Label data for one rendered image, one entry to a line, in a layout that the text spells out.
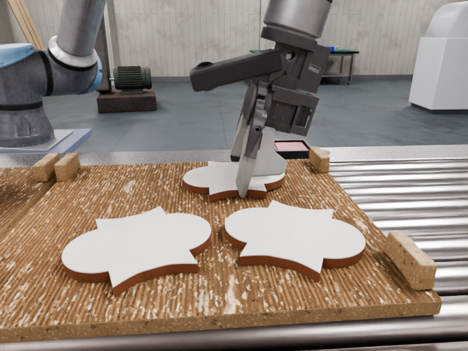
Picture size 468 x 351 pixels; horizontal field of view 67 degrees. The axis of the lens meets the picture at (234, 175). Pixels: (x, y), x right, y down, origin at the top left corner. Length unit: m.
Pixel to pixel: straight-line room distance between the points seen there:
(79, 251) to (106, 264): 0.04
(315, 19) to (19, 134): 0.76
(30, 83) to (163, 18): 8.11
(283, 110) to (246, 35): 8.57
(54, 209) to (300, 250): 0.30
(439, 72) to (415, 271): 5.66
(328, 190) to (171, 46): 8.61
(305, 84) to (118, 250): 0.30
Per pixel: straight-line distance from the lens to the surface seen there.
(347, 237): 0.38
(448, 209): 0.57
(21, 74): 0.99
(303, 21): 0.44
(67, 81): 1.03
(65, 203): 0.50
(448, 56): 5.98
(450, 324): 0.37
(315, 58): 0.47
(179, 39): 9.01
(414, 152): 0.79
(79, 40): 0.97
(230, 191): 0.46
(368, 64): 9.85
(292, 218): 0.40
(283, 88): 0.45
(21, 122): 1.01
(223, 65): 0.45
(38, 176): 0.58
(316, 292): 0.32
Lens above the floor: 1.14
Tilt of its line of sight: 22 degrees down
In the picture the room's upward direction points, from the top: straight up
